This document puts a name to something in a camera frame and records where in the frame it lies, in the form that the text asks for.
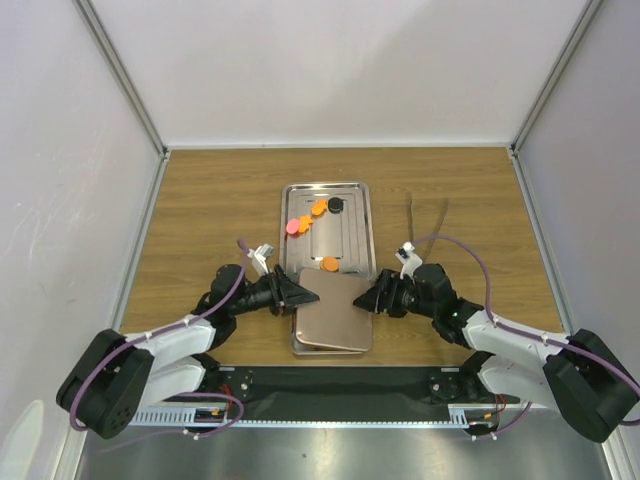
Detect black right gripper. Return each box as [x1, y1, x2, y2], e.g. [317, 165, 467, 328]
[352, 268, 437, 319]

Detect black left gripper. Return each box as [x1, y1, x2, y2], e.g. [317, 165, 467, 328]
[229, 264, 318, 316]

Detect brown tin lid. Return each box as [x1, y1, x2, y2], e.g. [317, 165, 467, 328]
[293, 267, 375, 352]

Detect metal tongs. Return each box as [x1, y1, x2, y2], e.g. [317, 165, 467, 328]
[406, 193, 449, 247]

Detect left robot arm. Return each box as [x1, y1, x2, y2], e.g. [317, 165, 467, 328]
[56, 264, 320, 439]

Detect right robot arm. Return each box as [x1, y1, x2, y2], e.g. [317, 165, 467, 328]
[353, 264, 639, 443]

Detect orange plain round cookie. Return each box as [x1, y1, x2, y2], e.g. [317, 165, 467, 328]
[320, 256, 340, 273]

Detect brown cookie tin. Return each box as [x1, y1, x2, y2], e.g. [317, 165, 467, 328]
[291, 309, 373, 356]

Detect pink cookie at edge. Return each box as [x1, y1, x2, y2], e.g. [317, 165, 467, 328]
[285, 218, 299, 235]

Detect orange star cookie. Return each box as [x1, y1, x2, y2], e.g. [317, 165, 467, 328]
[298, 215, 314, 234]

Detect steel baking tray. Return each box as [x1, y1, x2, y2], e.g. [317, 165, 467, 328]
[279, 181, 377, 281]

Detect orange fish cookie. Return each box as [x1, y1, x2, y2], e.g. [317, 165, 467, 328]
[311, 199, 328, 217]

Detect black sandwich cookie top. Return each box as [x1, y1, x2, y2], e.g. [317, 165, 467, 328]
[327, 197, 344, 214]

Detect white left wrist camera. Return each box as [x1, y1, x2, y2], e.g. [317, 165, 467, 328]
[248, 243, 274, 277]

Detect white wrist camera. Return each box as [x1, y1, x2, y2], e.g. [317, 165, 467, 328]
[248, 243, 274, 277]
[395, 241, 423, 279]

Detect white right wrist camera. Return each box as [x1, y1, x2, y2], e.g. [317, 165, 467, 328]
[395, 241, 423, 279]

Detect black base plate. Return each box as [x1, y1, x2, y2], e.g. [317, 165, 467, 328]
[199, 365, 521, 424]

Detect aluminium frame rail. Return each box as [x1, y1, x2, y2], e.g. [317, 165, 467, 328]
[69, 365, 621, 429]

